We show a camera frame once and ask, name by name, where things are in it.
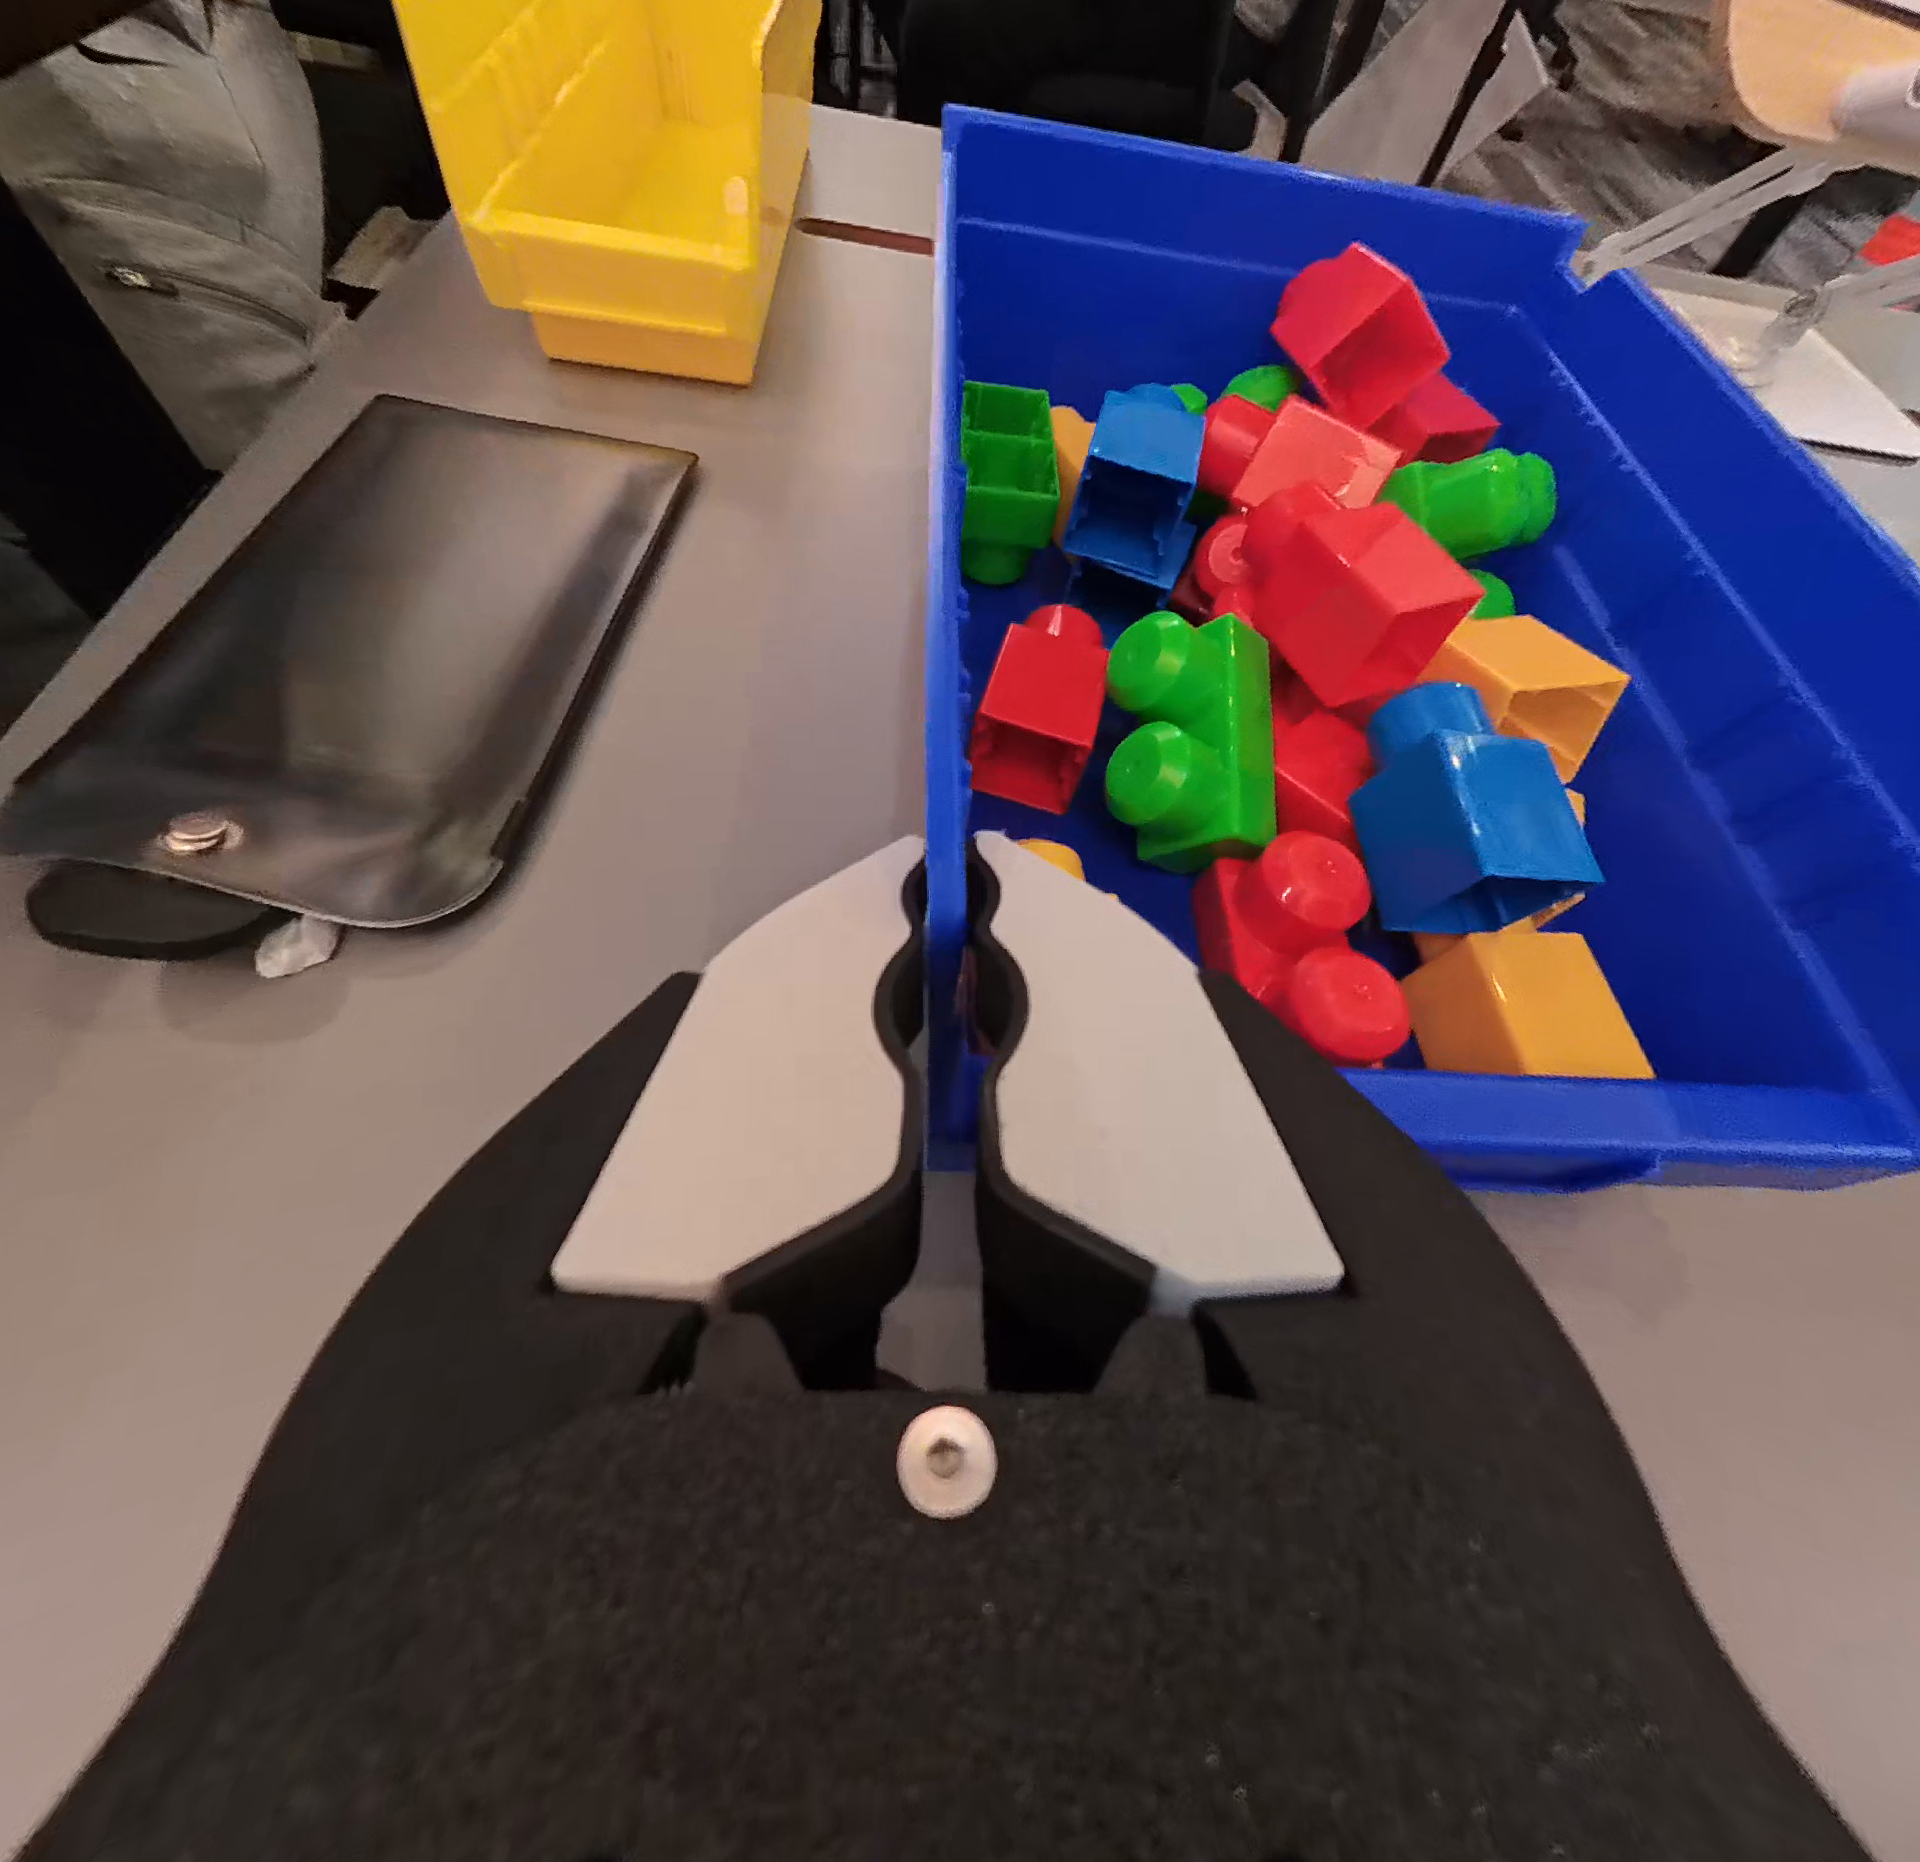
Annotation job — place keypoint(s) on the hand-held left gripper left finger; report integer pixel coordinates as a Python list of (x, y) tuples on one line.
[(736, 1129)]

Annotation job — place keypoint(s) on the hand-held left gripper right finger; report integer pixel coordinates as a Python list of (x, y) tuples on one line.
[(1165, 1129)]

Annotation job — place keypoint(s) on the blue plastic bin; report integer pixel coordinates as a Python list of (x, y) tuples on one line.
[(1739, 631)]

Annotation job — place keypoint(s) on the pile of colourful toy blocks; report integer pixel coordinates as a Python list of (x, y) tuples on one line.
[(1350, 589)]

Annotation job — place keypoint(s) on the black leather pouch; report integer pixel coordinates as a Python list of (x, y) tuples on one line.
[(392, 631)]

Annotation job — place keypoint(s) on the yellow plastic bin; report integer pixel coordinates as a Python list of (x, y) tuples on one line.
[(630, 213)]

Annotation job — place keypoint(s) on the white document stand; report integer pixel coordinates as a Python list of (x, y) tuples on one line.
[(1830, 366)]

